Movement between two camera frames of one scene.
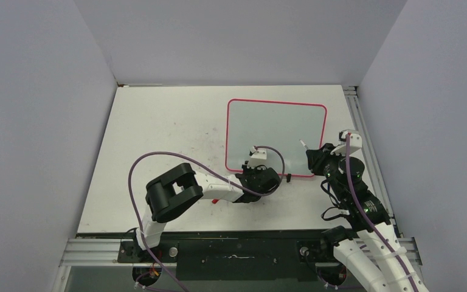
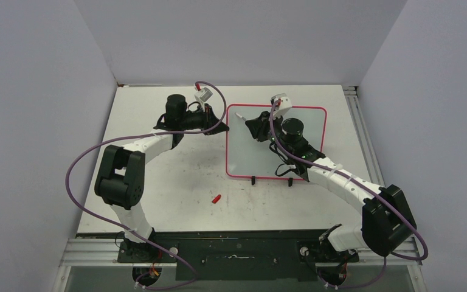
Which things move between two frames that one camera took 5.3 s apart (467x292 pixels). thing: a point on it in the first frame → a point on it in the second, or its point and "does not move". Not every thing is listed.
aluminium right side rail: (363, 129) does not move
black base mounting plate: (236, 255) does not move
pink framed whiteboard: (280, 125) does not move
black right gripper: (315, 157) → (258, 127)
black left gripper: (258, 169) → (208, 119)
